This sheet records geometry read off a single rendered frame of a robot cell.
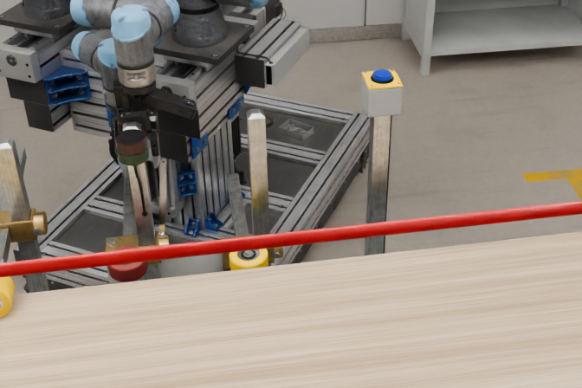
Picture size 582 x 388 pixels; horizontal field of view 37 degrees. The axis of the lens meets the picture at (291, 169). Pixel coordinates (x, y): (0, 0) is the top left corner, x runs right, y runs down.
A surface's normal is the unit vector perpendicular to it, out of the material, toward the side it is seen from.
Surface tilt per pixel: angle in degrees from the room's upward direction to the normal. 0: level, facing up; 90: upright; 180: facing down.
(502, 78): 0
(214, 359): 0
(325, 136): 0
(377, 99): 90
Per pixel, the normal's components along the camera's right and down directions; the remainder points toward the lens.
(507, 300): -0.02, -0.83
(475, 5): 0.12, 0.56
